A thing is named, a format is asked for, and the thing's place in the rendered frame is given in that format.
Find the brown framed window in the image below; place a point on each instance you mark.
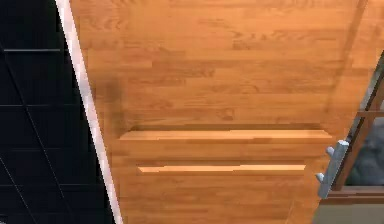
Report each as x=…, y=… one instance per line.
x=368, y=156

